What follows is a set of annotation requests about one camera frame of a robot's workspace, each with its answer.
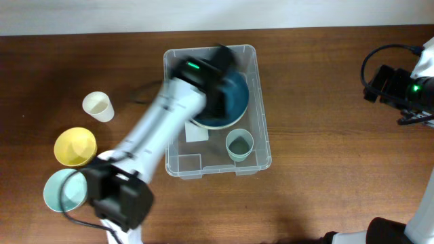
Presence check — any green plastic cup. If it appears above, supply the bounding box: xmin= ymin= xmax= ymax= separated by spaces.
xmin=228 ymin=150 xmax=253 ymax=162

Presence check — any yellow plastic bowl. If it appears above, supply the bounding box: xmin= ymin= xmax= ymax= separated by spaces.
xmin=54 ymin=127 xmax=98 ymax=167

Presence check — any white plastic bowl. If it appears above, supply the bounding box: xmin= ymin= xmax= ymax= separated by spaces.
xmin=97 ymin=150 xmax=115 ymax=161

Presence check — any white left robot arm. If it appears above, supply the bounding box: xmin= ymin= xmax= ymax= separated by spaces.
xmin=82 ymin=57 xmax=236 ymax=243

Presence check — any clear plastic storage bin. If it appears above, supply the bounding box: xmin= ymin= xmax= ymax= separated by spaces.
xmin=165 ymin=44 xmax=272 ymax=180

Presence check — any dark blue bowl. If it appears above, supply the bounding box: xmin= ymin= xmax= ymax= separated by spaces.
xmin=189 ymin=69 xmax=250 ymax=128

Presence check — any grey plastic cup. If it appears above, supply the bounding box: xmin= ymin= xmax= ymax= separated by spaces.
xmin=225 ymin=129 xmax=254 ymax=155

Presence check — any light teal plastic bowl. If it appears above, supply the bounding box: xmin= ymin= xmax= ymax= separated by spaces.
xmin=43 ymin=169 xmax=87 ymax=212

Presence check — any cream plastic cup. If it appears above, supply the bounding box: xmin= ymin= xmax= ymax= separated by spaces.
xmin=82 ymin=91 xmax=115 ymax=123

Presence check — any beige plastic bowl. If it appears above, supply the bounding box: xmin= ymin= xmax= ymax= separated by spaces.
xmin=189 ymin=102 xmax=248 ymax=130

